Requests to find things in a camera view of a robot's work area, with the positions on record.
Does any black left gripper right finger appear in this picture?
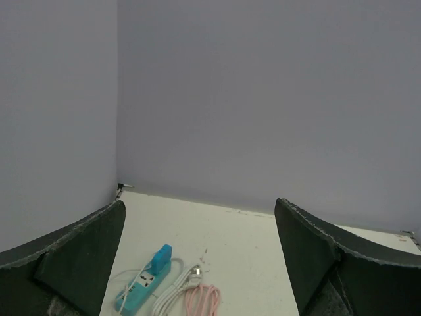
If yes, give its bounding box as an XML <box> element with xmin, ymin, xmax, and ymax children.
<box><xmin>274</xmin><ymin>199</ymin><xmax>420</xmax><ymax>315</ymax></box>

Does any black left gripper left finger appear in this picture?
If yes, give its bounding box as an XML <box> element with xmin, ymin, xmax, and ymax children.
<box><xmin>1</xmin><ymin>201</ymin><xmax>126</xmax><ymax>315</ymax></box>

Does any teal power strip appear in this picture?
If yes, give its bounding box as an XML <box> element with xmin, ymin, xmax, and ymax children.
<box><xmin>114</xmin><ymin>261</ymin><xmax>171</xmax><ymax>316</ymax></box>

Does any thin white usb cable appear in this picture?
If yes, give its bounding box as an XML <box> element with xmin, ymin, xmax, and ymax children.
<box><xmin>111</xmin><ymin>263</ymin><xmax>152</xmax><ymax>313</ymax></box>

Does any blue plug adapter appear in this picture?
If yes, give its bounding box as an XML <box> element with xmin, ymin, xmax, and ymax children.
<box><xmin>151</xmin><ymin>244</ymin><xmax>172</xmax><ymax>275</ymax></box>

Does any white power strip cord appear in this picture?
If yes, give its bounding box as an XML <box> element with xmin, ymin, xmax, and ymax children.
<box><xmin>152</xmin><ymin>257</ymin><xmax>205</xmax><ymax>316</ymax></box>

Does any pink power cord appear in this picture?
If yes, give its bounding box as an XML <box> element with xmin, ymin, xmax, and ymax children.
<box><xmin>184</xmin><ymin>283</ymin><xmax>222</xmax><ymax>316</ymax></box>

